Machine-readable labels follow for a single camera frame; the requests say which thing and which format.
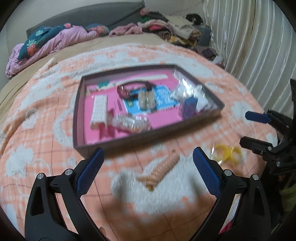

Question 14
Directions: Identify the clear plastic jewelry bag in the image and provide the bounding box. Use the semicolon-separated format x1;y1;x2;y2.
170;78;205;101

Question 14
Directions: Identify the white comb hair clip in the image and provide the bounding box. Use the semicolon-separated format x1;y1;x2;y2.
90;95;108;129

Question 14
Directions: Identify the pearl claw hair clip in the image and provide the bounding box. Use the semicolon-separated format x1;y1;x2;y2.
138;90;156;110

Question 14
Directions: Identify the clear bag with silver chain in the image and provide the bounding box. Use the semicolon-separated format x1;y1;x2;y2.
111;113;151;133

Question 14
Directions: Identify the red leather strap watch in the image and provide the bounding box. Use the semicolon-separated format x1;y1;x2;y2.
117;80;156;100

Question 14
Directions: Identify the white earring card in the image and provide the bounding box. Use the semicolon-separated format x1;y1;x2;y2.
193;84;212;113

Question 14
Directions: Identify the cream striped curtain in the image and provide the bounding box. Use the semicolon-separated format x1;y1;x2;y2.
203;1;295;117

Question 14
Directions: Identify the orange plaid cloud blanket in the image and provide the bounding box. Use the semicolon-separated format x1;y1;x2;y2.
1;44;278;240

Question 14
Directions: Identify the pile of clothes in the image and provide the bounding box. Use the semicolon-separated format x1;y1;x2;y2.
109;8;223;68

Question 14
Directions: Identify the pink workbook with blue label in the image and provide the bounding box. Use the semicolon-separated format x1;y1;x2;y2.
84;71;182;145

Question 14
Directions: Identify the dark shallow cardboard box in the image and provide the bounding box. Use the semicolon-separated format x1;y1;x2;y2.
73;65;224;157

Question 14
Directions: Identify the tan bed sheet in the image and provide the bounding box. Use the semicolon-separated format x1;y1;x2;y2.
0;32;172;100

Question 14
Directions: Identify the pink and floral quilt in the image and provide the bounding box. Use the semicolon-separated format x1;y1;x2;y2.
5;23;110;79

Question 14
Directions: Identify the grey headboard cushion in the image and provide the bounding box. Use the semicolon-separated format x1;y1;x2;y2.
26;1;145;37

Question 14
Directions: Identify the beige spiral hair tie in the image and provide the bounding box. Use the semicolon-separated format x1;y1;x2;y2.
136;150;181;191

